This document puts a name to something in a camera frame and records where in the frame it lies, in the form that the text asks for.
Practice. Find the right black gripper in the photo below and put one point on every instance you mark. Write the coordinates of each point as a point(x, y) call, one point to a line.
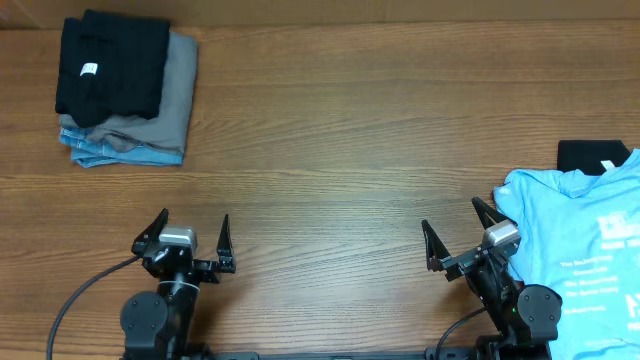
point(470, 257)

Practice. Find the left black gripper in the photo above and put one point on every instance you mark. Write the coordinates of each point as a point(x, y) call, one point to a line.
point(210, 270)

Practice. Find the black t-shirt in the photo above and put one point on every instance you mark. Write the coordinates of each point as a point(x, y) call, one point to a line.
point(111, 65)

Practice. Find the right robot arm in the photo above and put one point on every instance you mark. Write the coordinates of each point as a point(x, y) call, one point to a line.
point(525, 316)

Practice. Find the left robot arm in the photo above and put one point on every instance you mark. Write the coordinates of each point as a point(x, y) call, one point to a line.
point(157, 324)

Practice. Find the light blue t-shirt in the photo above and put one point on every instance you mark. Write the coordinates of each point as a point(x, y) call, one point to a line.
point(580, 237)

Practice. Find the folded grey shorts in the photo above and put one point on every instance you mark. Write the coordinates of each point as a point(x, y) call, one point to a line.
point(168, 131)

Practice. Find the folded blue jeans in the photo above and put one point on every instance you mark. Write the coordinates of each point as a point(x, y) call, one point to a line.
point(91, 154)

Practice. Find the folded black garment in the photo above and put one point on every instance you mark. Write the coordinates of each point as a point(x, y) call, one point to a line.
point(591, 157)

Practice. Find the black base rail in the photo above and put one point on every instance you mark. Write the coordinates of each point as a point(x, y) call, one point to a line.
point(340, 355)

